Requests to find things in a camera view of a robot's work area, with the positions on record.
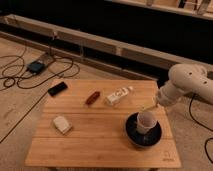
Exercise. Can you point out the black eraser block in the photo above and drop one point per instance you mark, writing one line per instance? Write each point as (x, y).
(57, 89)

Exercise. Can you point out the wooden frame rail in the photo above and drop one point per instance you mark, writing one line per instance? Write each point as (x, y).
(113, 47)

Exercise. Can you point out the black bowl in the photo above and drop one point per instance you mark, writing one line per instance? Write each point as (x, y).
(149, 139)

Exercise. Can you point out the blue power adapter box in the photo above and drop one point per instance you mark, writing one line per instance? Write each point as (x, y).
(35, 67)

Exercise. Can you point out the white paper cup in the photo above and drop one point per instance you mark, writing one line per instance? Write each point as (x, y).
(145, 122)

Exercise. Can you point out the red-brown small bar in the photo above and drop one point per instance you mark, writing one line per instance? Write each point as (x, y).
(92, 98)

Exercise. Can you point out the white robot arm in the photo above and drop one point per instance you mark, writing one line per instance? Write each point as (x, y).
(183, 79)

